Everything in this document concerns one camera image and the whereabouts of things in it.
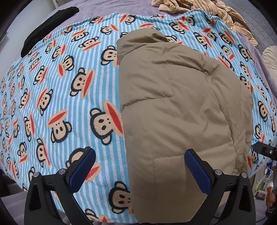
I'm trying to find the grey quilted headboard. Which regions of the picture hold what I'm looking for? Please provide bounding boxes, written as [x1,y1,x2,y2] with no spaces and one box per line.
[223,0,276,54]

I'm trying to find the blue monkey print blanket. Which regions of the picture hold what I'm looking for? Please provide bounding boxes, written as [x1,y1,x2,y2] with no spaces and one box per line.
[1,9,276,224]

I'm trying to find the purple bed cover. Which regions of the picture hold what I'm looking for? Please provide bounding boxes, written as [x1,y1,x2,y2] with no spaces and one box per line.
[13,0,277,102]

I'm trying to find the khaki puffer jacket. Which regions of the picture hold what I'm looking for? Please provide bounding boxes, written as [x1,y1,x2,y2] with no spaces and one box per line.
[117,29,253,224]

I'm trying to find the beige striped garment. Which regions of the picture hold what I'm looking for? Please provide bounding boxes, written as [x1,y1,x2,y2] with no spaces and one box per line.
[151,0,258,47]

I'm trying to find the black folded garment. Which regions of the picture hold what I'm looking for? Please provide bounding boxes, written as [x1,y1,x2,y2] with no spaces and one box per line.
[21,6,79,58]

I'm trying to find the person's right hand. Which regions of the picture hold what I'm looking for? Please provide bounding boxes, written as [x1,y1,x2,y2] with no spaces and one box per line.
[266,187,276,207]

